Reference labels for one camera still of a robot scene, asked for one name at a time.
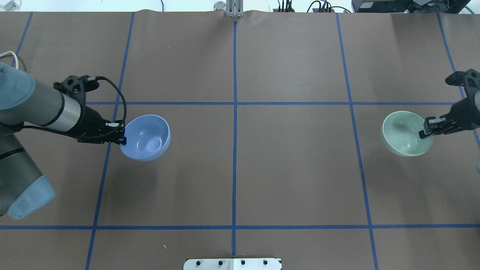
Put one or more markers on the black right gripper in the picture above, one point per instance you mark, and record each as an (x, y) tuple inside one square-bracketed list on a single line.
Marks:
[(464, 112)]

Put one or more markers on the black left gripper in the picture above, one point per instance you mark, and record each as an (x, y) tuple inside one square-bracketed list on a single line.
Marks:
[(91, 120)]

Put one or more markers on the green bowl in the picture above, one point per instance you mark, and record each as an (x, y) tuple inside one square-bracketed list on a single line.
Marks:
[(400, 134)]

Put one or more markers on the blue bowl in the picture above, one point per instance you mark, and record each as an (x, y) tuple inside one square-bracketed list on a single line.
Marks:
[(147, 138)]

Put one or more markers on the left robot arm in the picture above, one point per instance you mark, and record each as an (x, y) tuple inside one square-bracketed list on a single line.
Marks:
[(61, 109)]

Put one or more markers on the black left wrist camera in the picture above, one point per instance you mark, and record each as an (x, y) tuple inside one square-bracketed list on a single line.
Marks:
[(77, 86)]

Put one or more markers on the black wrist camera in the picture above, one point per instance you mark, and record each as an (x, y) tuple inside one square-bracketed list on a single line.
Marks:
[(469, 80), (77, 86)]

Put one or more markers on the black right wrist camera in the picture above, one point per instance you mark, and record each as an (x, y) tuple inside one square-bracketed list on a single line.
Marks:
[(469, 80)]

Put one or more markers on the white camera stand column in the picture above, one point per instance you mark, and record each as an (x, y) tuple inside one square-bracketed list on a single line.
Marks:
[(233, 264)]

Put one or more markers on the aluminium frame post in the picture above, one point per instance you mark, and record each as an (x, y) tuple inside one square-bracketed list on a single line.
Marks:
[(234, 8)]

